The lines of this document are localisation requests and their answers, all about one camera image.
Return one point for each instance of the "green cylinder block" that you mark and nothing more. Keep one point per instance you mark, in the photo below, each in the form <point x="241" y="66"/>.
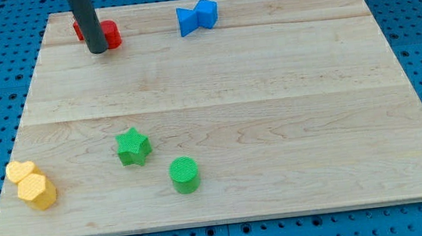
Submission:
<point x="183" y="172"/>

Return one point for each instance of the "yellow hexagon block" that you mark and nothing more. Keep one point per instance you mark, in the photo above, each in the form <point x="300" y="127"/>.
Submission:
<point x="37" y="191"/>

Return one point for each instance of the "yellow heart block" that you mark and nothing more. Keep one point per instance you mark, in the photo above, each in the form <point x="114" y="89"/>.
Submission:
<point x="16" y="171"/>

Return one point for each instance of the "blue triangle block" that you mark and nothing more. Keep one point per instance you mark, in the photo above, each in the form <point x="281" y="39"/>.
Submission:
<point x="187" y="21"/>

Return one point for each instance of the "green star block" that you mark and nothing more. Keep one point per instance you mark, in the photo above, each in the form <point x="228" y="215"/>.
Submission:
<point x="133" y="147"/>

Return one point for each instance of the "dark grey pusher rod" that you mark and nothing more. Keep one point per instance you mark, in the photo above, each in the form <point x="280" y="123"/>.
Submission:
<point x="87" y="18"/>

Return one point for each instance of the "blue cube block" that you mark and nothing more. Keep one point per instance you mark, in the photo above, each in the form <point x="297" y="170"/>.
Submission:
<point x="207" y="13"/>

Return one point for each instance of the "red cylinder block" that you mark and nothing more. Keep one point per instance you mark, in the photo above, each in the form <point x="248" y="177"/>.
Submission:
<point x="112" y="34"/>

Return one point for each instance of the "red block behind rod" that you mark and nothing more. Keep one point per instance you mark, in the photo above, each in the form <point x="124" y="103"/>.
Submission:
<point x="77" y="30"/>

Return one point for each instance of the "light wooden board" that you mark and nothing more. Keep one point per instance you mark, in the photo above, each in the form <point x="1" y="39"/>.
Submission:
<point x="289" y="108"/>

